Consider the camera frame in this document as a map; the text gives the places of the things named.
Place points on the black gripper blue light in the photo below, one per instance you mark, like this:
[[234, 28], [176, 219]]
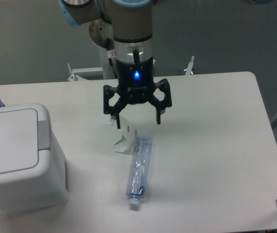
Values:
[[136, 82]]

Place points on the white push-lid trash can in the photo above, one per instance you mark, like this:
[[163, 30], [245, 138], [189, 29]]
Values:
[[33, 167]]

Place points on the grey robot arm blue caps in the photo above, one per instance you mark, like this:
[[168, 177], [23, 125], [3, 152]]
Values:
[[131, 22]]

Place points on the crumpled white paper wrapper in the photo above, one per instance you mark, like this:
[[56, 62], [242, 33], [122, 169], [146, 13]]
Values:
[[128, 138]]

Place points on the crushed clear plastic bottle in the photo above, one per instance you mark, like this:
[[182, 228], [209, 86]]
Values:
[[139, 168]]

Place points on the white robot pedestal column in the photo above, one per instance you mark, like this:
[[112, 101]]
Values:
[[101, 34]]

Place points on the white pedestal base frame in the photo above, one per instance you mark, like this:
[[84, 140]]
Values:
[[95, 73]]

